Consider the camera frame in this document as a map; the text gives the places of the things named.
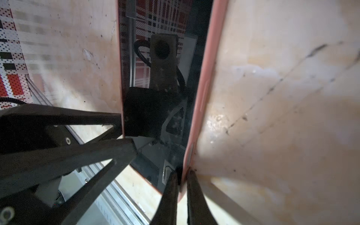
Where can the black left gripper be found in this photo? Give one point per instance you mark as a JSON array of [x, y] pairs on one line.
[[30, 181]]

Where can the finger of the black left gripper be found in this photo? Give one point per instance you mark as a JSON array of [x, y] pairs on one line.
[[31, 127]]

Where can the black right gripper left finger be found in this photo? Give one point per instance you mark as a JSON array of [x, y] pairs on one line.
[[167, 210]]

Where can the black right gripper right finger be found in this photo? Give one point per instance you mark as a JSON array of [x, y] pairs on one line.
[[197, 207]]

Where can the pink phone case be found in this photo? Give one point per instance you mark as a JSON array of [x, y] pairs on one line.
[[206, 84]]

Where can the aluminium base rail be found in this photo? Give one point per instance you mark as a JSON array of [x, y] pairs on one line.
[[113, 206]]

